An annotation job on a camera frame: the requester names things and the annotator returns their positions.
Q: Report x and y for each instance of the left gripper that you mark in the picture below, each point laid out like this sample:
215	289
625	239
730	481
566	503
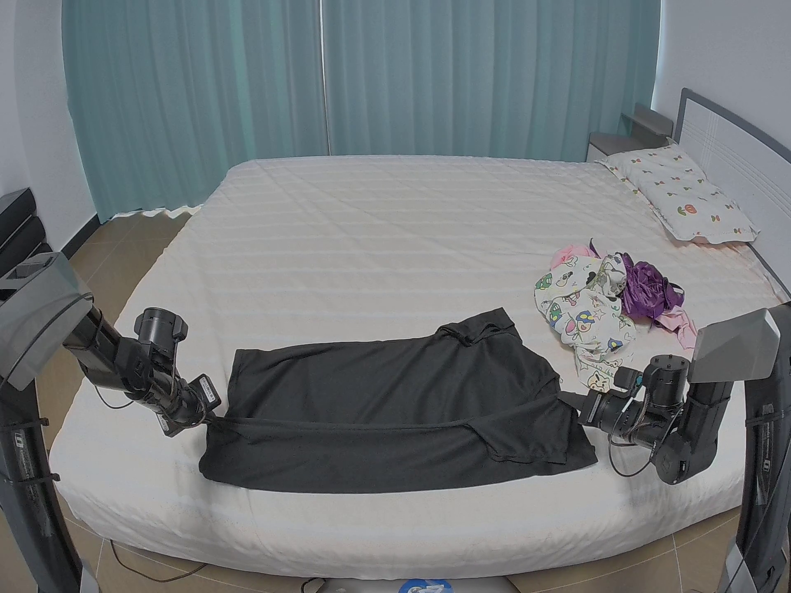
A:
182	411

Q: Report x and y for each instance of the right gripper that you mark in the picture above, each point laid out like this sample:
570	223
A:
612	417

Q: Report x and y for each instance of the black T-shirt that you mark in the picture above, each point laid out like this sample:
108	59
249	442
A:
383	393

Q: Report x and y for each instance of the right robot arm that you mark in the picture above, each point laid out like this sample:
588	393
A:
704	417

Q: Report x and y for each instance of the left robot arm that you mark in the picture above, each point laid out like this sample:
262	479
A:
37	356

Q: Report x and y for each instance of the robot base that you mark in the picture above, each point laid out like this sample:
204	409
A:
420	585

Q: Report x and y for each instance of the bed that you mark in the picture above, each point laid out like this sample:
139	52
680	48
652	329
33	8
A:
383	251

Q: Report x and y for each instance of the white printed garment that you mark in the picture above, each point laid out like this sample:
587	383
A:
587	312

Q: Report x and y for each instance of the pink garment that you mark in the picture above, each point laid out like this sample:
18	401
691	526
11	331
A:
677	325

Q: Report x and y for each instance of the purple garment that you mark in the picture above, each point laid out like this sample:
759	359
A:
642	288

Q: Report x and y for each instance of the white printed pillow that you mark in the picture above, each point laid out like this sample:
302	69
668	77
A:
680	192

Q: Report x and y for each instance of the grey white bedside table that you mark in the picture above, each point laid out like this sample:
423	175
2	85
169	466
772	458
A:
630	136

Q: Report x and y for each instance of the blue-green curtain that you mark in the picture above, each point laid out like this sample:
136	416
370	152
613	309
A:
191	71
482	59

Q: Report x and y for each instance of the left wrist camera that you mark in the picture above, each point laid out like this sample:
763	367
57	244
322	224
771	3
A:
207	396

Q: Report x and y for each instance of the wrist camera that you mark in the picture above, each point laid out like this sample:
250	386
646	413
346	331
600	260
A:
207	396
627	379

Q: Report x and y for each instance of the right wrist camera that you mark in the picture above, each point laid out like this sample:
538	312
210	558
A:
627	379

